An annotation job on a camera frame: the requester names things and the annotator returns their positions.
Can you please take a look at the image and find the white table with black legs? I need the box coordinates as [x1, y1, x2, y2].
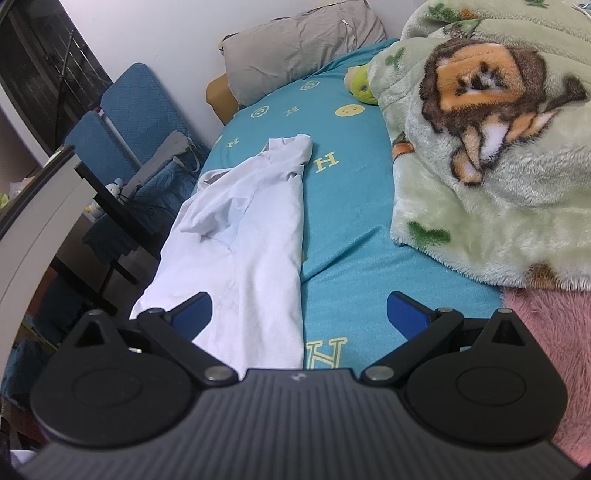
[0, 144, 163, 377]

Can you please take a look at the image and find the grey pillow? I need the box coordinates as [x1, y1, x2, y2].
[219, 0, 388, 110]

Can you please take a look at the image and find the dark window with grille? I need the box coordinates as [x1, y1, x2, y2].
[0, 0, 115, 156]

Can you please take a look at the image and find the white t-shirt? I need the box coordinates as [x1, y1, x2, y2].
[130, 133, 315, 371]

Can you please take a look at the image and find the grey cloth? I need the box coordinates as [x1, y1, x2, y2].
[124, 130, 197, 191]

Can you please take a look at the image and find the bed with teal printed sheet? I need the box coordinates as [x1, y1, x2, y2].
[197, 39, 505, 371]

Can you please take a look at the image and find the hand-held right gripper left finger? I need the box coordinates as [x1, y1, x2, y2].
[73, 291, 240, 388]

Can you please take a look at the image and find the green lion printed blanket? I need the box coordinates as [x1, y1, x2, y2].
[366, 0, 591, 292]

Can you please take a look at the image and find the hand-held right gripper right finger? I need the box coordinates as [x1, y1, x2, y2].
[359, 290, 528, 387]

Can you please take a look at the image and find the yellow bed headboard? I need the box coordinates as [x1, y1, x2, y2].
[206, 74, 241, 126]

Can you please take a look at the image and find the pink fluffy blanket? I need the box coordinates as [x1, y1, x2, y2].
[501, 285, 591, 464]

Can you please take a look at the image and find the blue covered chair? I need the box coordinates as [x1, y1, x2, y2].
[100, 62, 214, 217]
[64, 112, 160, 261]

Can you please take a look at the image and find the green plush toy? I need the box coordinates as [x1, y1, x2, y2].
[344, 64, 380, 106]

